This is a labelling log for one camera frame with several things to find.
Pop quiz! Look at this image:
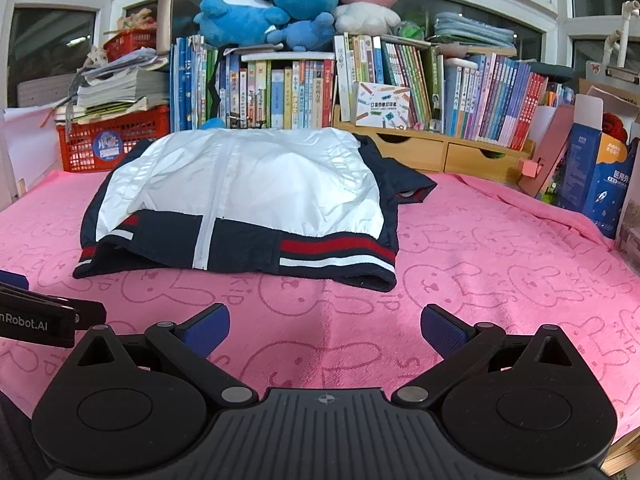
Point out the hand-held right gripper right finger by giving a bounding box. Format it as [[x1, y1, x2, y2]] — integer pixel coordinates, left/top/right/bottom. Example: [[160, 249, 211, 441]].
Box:
[[390, 304, 582, 409]]

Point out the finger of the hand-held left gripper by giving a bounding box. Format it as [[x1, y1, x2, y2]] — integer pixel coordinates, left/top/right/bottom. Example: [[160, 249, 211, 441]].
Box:
[[0, 270, 30, 292]]

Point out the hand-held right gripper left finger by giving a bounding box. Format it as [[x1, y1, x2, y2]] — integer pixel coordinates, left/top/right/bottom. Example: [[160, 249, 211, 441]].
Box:
[[65, 304, 258, 409]]

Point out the white navy striped jacket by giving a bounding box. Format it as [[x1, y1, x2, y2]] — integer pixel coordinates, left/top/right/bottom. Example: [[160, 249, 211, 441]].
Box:
[[72, 127, 438, 293]]

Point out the pink printed blanket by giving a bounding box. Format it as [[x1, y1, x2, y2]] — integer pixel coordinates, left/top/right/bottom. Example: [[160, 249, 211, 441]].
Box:
[[0, 167, 640, 456]]

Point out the white panel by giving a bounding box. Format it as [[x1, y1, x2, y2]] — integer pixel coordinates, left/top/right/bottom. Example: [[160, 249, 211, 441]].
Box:
[[0, 105, 63, 211]]

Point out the red plastic crate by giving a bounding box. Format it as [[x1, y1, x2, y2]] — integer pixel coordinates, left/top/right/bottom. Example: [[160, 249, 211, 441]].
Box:
[[56, 105, 172, 173]]

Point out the wooden drawer organizer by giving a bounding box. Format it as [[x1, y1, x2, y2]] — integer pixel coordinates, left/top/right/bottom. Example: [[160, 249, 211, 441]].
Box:
[[332, 105, 536, 176]]

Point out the pink cardboard box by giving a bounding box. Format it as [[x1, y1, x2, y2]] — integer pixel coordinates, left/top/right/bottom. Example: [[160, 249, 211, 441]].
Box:
[[520, 105, 576, 198]]

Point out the blue printed carton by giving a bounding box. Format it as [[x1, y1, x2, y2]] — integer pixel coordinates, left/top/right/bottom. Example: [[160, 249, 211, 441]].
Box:
[[555, 92, 640, 238]]

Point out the stack of papers and booklets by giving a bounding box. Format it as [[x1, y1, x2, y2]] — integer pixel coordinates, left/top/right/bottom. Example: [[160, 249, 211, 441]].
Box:
[[54, 47, 171, 123]]

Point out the colourful printed card box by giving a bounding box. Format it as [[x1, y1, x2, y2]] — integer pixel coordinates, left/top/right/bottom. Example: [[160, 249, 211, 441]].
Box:
[[356, 81, 412, 128]]

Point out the row of pastel books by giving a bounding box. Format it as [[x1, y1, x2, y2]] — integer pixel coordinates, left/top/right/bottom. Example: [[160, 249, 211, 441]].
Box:
[[442, 52, 576, 151]]

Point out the row of tall blue books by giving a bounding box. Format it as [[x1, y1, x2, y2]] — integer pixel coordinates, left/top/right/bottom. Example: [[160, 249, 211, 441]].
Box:
[[170, 35, 221, 131]]

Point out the small red basket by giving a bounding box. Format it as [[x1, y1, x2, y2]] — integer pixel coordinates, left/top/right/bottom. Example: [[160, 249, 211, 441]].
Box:
[[102, 29, 158, 63]]

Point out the row of green spined books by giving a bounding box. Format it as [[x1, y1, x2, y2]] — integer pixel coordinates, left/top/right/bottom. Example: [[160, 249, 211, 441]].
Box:
[[334, 32, 446, 136]]

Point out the stack of blue folders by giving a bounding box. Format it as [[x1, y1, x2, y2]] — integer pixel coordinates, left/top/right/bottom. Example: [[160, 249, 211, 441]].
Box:
[[432, 11, 518, 53]]

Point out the beige cardboard board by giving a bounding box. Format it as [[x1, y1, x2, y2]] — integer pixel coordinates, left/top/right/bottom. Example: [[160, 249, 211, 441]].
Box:
[[156, 0, 176, 56]]

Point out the white pipe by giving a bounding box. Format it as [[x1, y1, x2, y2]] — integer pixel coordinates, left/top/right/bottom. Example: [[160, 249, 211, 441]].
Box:
[[602, 2, 640, 68]]

